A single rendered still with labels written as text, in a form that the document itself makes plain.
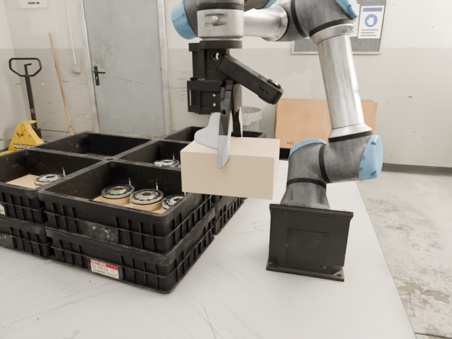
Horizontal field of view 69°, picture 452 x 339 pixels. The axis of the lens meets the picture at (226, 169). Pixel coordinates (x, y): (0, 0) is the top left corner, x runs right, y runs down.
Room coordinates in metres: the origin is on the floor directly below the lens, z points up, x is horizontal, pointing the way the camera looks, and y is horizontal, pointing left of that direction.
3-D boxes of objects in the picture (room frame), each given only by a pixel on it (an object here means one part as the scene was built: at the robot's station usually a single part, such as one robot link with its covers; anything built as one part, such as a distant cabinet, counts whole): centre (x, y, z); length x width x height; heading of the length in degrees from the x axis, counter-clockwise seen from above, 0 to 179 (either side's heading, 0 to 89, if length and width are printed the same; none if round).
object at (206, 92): (0.59, 0.02, 1.24); 0.09 x 0.08 x 0.12; 77
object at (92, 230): (0.87, 0.27, 0.87); 0.40 x 0.30 x 0.11; 68
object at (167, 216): (0.87, 0.27, 0.92); 0.40 x 0.30 x 0.02; 68
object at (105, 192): (0.98, 0.35, 0.86); 0.10 x 0.10 x 0.01
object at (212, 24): (0.58, 0.01, 1.32); 0.08 x 0.08 x 0.05
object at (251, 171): (0.58, -0.01, 1.08); 0.16 x 0.12 x 0.07; 77
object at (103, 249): (0.87, 0.27, 0.76); 0.40 x 0.30 x 0.12; 68
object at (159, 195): (0.94, 0.25, 0.86); 0.10 x 0.10 x 0.01
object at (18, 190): (1.02, 0.64, 0.92); 0.40 x 0.30 x 0.02; 68
